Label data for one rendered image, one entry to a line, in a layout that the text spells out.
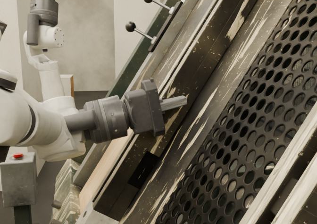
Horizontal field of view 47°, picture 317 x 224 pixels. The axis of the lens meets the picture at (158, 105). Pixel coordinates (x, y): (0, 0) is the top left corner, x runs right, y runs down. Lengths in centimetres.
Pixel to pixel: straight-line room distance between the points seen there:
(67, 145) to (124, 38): 412
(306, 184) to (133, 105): 45
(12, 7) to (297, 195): 314
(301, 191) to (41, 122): 37
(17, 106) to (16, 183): 103
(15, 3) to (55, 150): 274
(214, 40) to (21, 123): 47
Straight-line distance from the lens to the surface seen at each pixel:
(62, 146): 66
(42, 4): 125
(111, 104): 72
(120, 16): 475
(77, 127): 69
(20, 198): 155
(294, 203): 35
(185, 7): 129
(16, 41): 334
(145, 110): 74
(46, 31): 122
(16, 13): 334
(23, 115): 53
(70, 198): 120
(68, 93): 604
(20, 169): 150
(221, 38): 83
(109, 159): 113
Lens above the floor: 141
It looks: 11 degrees down
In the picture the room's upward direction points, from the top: straight up
